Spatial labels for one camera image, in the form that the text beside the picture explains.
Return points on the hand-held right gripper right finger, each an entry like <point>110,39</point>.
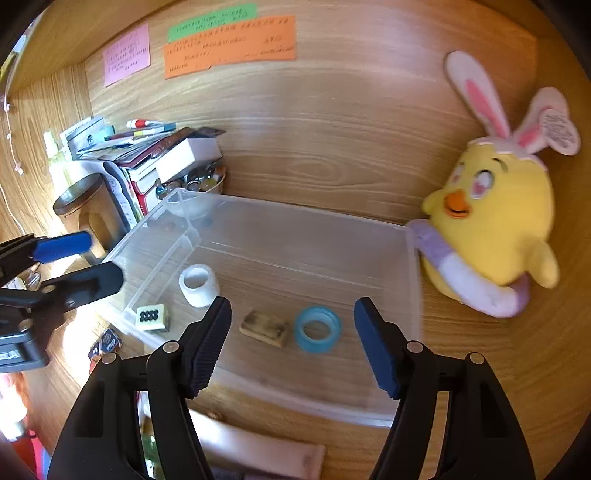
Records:
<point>376,350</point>

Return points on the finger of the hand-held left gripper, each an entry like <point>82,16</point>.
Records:
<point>90,281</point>
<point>62,247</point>

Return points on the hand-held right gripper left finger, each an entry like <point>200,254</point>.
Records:
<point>210,346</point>

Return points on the clear plastic storage box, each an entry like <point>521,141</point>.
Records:
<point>300,240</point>

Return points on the wooden jar with dark lid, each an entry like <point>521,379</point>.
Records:
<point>87,207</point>

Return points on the small wooden block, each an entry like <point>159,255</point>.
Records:
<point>264,327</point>

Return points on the white tape roll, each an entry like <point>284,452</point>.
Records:
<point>198,284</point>

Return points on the green mahjong tile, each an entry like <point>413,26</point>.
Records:
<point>152,318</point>

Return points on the small dark packet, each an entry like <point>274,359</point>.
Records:
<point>108,344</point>

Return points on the blue tape roll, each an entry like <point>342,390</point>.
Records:
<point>302,339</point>

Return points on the pale yellow spray bottle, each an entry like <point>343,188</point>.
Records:
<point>54,159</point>

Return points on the stack of books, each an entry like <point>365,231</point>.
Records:
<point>138,152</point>

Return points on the red and white marker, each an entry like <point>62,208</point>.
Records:
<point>143,123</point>

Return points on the white bowl of marbles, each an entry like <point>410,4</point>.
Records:
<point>203,180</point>

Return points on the white cardboard box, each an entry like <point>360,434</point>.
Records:
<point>187,154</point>

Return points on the yellow chick plush toy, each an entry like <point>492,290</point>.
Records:
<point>498,217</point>

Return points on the pink paper note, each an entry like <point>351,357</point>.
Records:
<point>127,55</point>

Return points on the orange paper note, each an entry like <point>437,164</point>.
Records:
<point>231,50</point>

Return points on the green paper note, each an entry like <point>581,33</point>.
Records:
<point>207,23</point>

